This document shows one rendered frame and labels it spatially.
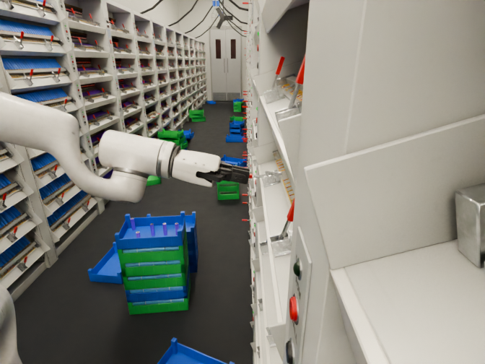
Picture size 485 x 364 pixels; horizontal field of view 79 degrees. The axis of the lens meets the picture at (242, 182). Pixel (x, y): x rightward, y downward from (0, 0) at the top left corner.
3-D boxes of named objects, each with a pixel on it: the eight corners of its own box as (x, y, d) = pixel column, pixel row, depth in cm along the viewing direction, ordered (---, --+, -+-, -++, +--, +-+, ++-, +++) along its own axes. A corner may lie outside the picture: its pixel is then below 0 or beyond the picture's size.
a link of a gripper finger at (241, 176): (219, 178, 69) (247, 183, 70) (218, 183, 66) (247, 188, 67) (221, 165, 68) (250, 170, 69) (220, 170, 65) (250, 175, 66)
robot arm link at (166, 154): (164, 168, 74) (177, 171, 74) (154, 182, 66) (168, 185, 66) (169, 136, 71) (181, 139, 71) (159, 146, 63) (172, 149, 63)
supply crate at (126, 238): (117, 249, 137) (114, 235, 134) (128, 227, 155) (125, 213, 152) (182, 245, 140) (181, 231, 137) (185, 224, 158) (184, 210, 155)
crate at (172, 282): (125, 290, 146) (122, 277, 143) (134, 264, 164) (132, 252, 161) (186, 286, 149) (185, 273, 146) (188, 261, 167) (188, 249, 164)
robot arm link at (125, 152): (153, 177, 63) (162, 136, 65) (90, 165, 62) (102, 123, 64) (159, 182, 72) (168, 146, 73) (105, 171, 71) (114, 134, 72)
